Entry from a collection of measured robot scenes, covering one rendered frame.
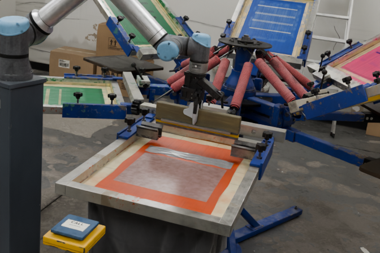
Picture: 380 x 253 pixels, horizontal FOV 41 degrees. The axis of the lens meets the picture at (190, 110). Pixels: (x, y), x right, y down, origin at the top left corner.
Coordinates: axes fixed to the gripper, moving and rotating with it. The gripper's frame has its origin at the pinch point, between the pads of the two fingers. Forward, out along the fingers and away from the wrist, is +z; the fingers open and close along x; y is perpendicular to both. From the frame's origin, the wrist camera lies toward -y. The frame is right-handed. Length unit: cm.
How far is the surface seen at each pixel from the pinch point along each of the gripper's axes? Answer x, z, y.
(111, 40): -366, 44, 212
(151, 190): 42.9, 13.6, 1.8
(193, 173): 22.0, 13.5, -6.8
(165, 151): 7.8, 12.9, 9.4
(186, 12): -413, 3, 136
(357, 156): -44, 16, -67
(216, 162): 9.1, 12.7, -12.2
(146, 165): 23.8, 13.6, 11.4
